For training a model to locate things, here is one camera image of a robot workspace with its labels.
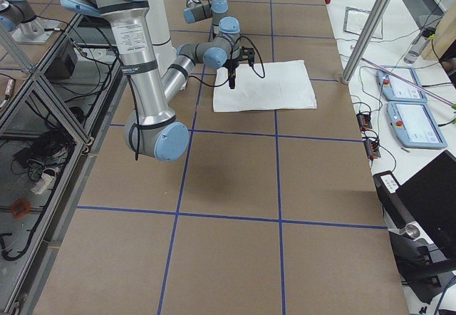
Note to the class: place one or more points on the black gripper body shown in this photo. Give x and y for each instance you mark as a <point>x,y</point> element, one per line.
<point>233,65</point>

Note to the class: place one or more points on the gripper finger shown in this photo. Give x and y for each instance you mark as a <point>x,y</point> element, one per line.
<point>232,82</point>

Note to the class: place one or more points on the white long-sleeve printed shirt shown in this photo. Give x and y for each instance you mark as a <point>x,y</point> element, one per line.
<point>286,85</point>

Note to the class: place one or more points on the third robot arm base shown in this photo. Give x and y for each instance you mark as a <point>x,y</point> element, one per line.
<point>19,18</point>

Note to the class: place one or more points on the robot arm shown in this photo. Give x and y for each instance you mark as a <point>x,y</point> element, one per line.
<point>199,10</point>
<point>152,128</point>

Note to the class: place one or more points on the framed paper sheet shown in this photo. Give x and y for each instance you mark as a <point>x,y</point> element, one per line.
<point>355,20</point>

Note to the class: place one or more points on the orange black connector block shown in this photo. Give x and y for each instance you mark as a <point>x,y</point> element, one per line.
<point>364,121</point>

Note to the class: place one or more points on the far blue teach pendant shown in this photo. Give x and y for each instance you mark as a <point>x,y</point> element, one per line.
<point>394,89</point>

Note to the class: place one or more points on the blue teach pendant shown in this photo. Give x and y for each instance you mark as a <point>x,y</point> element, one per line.
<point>394,89</point>
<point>414,126</point>

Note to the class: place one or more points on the clear water bottle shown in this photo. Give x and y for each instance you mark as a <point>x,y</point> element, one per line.
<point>418,44</point>

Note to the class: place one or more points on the near blue teach pendant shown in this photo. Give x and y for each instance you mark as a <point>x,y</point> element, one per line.
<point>414,126</point>

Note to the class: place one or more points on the black box with label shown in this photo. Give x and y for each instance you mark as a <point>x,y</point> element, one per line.
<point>385,184</point>

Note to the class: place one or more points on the white power strip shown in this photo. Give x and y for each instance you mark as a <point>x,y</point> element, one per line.
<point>42,185</point>

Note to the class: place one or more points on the black monitor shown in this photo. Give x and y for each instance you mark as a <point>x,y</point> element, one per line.
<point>429,196</point>

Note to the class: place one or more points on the aluminium frame post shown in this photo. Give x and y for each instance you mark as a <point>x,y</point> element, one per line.
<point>375,15</point>

